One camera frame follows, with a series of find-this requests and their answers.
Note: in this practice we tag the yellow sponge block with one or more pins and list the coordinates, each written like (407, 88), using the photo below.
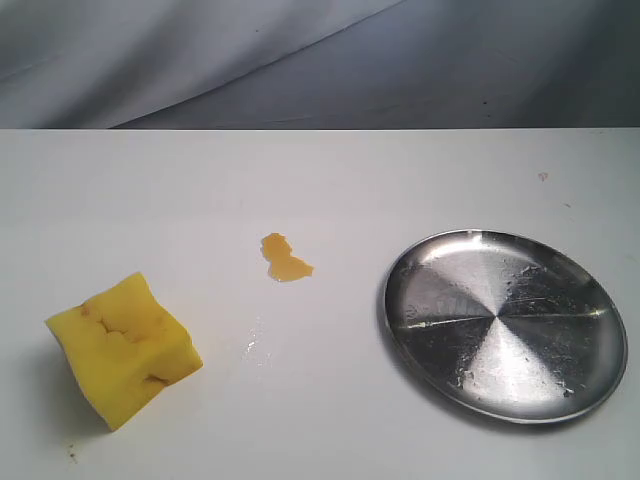
(124, 348)

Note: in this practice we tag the orange liquid spill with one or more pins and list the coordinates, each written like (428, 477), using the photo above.
(283, 265)

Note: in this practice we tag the round stainless steel plate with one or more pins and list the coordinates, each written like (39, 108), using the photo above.
(504, 326)

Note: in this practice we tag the grey backdrop cloth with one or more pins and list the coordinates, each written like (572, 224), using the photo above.
(319, 64)

